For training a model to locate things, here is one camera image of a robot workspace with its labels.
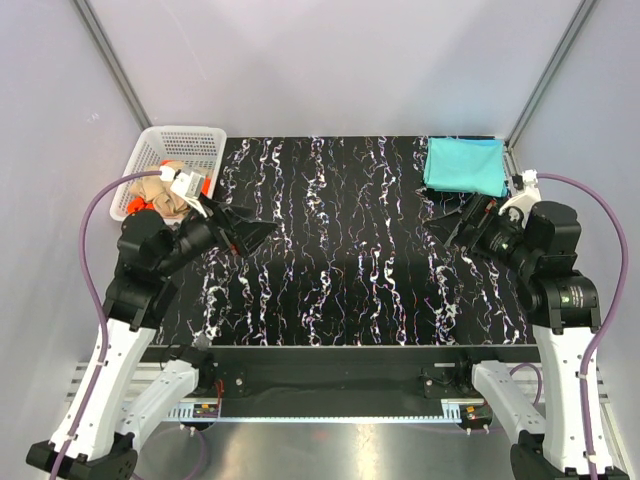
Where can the right orange connector board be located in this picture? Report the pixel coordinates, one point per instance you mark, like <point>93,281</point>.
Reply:
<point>477,412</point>

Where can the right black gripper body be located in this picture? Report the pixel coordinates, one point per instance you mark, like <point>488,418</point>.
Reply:
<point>494,232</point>

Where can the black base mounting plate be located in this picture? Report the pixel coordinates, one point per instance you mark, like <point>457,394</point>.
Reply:
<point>339,365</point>

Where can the orange connector board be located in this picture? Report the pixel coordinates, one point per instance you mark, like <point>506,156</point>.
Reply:
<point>477,412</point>
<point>206,410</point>

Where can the orange t shirt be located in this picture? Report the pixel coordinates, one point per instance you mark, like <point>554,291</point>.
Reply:
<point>150,193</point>

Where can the folded blue t shirt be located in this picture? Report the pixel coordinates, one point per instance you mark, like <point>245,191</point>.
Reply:
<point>486,167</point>

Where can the aluminium rail frame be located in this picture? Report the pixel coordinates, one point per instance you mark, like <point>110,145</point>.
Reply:
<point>422,401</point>

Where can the white plastic laundry basket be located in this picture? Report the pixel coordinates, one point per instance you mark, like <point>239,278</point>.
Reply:
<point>196,147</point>

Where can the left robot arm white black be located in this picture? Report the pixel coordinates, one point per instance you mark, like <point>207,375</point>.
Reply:
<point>101,436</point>

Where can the teal t shirt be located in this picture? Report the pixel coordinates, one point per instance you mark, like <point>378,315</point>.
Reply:
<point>446,168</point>

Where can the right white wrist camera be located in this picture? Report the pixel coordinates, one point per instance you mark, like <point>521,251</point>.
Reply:
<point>525,193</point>

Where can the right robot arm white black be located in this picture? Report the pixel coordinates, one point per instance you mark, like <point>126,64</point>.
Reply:
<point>537,244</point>

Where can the left orange connector board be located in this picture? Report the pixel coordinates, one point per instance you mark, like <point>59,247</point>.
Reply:
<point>206,410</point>

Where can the beige t shirt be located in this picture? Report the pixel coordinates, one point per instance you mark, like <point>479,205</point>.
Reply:
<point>178,164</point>

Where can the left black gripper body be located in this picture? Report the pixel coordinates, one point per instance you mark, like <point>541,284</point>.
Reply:
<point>224,232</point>

